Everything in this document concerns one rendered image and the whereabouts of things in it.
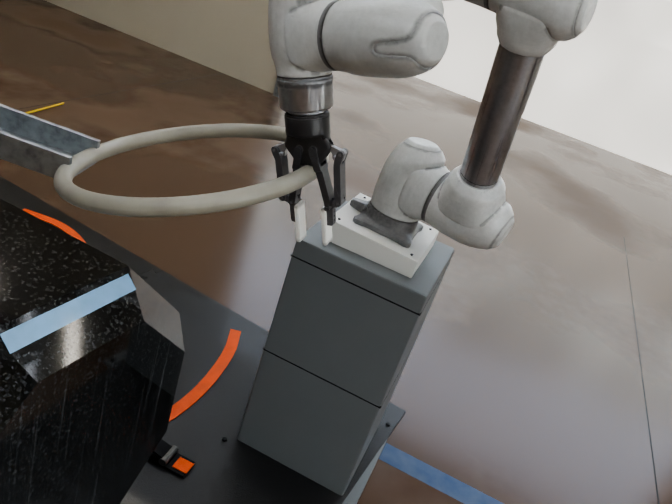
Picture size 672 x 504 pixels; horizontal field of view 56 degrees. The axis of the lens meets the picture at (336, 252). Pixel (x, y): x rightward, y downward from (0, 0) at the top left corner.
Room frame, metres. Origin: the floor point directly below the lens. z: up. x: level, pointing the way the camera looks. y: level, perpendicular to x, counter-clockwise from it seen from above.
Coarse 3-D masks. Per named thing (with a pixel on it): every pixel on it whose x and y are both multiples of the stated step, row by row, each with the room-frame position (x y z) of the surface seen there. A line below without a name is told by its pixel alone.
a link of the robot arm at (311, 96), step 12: (288, 84) 0.98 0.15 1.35; (300, 84) 0.98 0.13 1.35; (312, 84) 0.98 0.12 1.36; (324, 84) 1.00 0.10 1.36; (288, 96) 0.99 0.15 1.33; (300, 96) 0.98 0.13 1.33; (312, 96) 0.98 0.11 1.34; (324, 96) 1.00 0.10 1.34; (288, 108) 0.99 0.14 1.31; (300, 108) 0.98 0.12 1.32; (312, 108) 0.98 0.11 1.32; (324, 108) 1.00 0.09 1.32
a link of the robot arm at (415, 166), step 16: (400, 144) 1.73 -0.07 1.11; (416, 144) 1.70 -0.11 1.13; (432, 144) 1.74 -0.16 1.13; (400, 160) 1.68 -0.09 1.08; (416, 160) 1.67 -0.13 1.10; (432, 160) 1.68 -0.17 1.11; (384, 176) 1.70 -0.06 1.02; (400, 176) 1.67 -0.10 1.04; (416, 176) 1.65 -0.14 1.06; (432, 176) 1.66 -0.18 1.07; (384, 192) 1.68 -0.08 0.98; (400, 192) 1.66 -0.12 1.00; (416, 192) 1.64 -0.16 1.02; (384, 208) 1.67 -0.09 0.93; (400, 208) 1.66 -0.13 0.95; (416, 208) 1.64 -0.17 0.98
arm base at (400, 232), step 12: (360, 204) 1.75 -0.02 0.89; (360, 216) 1.69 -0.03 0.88; (372, 216) 1.69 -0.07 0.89; (384, 216) 1.67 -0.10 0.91; (372, 228) 1.67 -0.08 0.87; (384, 228) 1.66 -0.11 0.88; (396, 228) 1.67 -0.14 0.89; (408, 228) 1.68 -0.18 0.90; (420, 228) 1.78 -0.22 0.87; (396, 240) 1.65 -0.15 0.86; (408, 240) 1.65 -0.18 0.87
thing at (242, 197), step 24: (120, 144) 1.18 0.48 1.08; (144, 144) 1.22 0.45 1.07; (72, 168) 1.01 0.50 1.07; (312, 168) 1.01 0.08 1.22; (72, 192) 0.88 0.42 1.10; (216, 192) 0.88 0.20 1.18; (240, 192) 0.89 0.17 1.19; (264, 192) 0.91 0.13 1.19; (288, 192) 0.95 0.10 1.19; (144, 216) 0.84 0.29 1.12; (168, 216) 0.84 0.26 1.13
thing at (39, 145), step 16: (0, 112) 1.12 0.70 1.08; (16, 112) 1.12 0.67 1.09; (0, 128) 1.12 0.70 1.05; (16, 128) 1.12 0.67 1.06; (32, 128) 1.12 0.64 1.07; (48, 128) 1.12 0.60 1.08; (64, 128) 1.13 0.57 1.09; (0, 144) 1.01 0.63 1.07; (16, 144) 1.01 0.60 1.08; (32, 144) 1.01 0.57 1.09; (48, 144) 1.12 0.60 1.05; (64, 144) 1.12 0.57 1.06; (80, 144) 1.12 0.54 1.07; (96, 144) 1.13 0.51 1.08; (16, 160) 1.01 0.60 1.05; (32, 160) 1.01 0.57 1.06; (48, 160) 1.01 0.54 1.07; (64, 160) 1.02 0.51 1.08
